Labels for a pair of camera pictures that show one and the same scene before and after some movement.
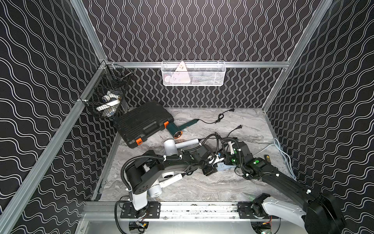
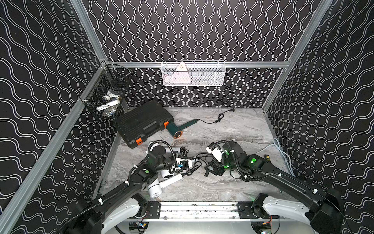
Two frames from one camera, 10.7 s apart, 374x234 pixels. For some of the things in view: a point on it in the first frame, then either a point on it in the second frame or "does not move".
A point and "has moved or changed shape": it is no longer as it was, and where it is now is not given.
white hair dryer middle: x=166 y=175 does not move
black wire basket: x=104 y=98 does not move
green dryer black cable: x=220 y=116 does not move
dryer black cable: x=238 y=127 has moved or changed shape
